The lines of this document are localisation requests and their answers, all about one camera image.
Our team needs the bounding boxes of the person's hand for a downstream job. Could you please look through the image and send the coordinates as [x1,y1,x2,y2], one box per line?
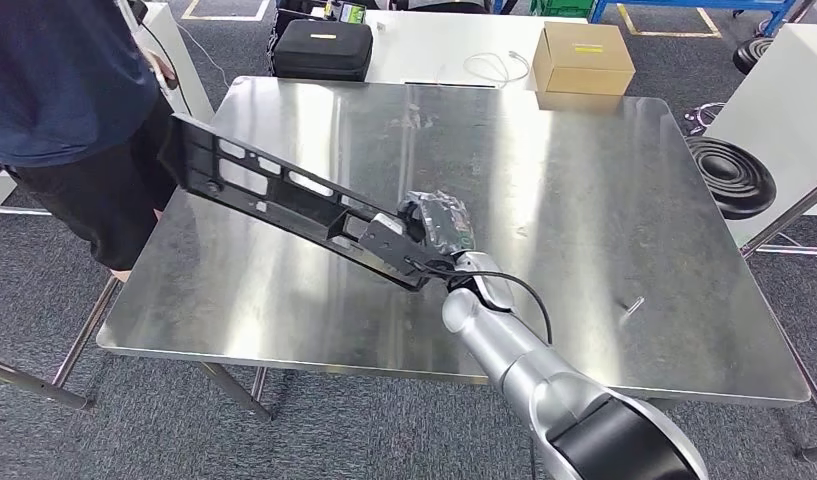
[149,52,181,92]

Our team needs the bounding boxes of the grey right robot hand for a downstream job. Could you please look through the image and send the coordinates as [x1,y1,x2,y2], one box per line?
[397,190,477,256]

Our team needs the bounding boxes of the black plastic plate bracket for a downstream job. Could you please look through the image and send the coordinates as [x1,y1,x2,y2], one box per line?
[157,112,436,293]

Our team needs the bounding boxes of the steel workbench table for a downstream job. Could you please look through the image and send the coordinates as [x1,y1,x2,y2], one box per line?
[96,74,813,423]

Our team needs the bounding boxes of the person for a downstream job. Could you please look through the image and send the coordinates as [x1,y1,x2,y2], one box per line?
[0,0,184,283]

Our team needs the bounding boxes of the black zip case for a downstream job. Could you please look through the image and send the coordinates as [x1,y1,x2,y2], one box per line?
[272,18,375,83]

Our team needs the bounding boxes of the black device green label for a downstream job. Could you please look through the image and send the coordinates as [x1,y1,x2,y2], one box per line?
[325,0,368,24]

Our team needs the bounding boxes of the brown cardboard box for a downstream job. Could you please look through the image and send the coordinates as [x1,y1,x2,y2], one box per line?
[532,21,637,97]

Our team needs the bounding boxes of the green plastic crate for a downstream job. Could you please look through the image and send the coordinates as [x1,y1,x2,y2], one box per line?
[530,0,595,18]

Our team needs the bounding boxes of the black ribbed round disc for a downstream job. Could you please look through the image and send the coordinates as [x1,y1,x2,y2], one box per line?
[732,36,777,75]
[684,135,778,221]

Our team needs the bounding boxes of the black switch cable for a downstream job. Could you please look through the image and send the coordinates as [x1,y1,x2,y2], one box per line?
[141,18,179,75]

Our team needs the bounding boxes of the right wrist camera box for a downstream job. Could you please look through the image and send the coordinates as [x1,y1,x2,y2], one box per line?
[358,211,457,283]

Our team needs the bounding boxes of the white cable bundle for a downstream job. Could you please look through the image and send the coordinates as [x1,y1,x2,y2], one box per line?
[682,102,727,137]

